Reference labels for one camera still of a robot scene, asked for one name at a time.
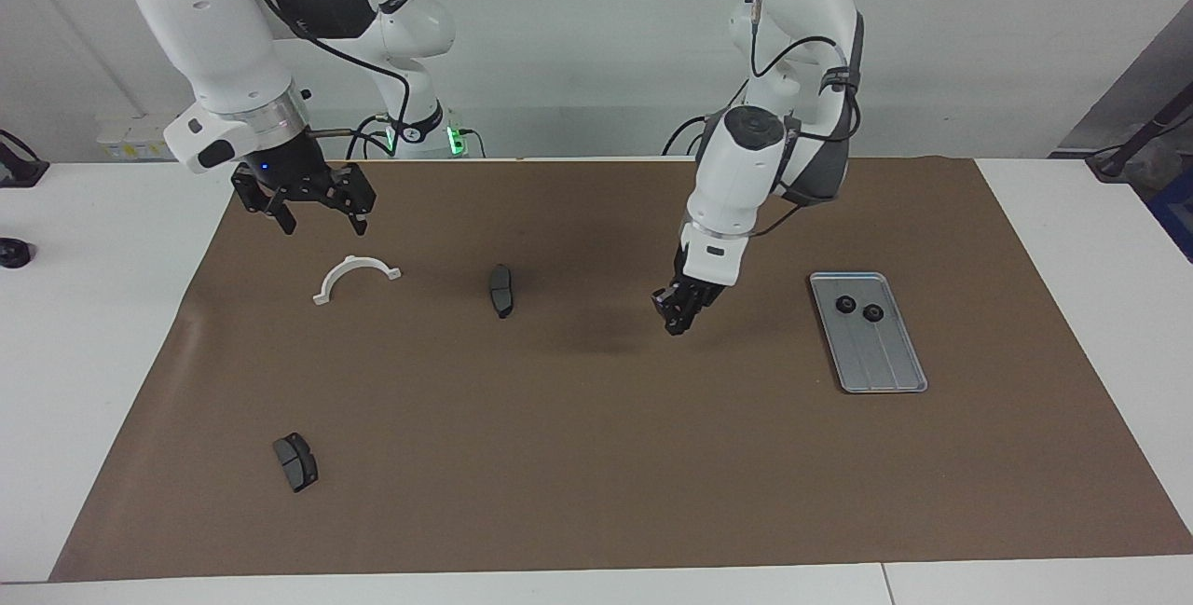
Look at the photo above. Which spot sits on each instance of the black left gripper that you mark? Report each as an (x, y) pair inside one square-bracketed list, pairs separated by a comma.
[(690, 293)]

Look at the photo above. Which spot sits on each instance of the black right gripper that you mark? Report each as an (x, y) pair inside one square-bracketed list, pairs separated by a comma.
[(284, 167)]

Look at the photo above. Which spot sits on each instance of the silver metal tray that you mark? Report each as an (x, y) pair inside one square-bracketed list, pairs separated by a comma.
[(885, 363)]

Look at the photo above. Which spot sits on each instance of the white semicircular pipe clamp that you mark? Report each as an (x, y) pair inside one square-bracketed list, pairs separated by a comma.
[(356, 261)]

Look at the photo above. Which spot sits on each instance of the long dark grey brake pad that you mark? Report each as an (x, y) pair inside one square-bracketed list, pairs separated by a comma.
[(501, 291)]

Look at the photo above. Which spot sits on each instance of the brown table mat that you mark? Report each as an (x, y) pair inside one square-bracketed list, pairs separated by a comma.
[(559, 456)]

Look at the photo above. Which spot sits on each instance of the white power box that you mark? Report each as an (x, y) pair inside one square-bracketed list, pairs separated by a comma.
[(140, 137)]

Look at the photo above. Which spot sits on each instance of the short dark grey brake pad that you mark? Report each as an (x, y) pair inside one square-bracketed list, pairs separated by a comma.
[(295, 461)]

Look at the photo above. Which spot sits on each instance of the black desk clamp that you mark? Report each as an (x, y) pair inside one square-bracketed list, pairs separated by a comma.
[(19, 167)]

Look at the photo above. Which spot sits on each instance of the black round knob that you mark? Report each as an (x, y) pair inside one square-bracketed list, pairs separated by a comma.
[(11, 253)]

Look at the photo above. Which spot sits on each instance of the black floor stand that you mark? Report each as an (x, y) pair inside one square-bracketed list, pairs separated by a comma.
[(1132, 144)]

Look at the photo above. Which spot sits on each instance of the blue crate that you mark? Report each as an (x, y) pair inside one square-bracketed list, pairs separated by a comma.
[(1176, 213)]

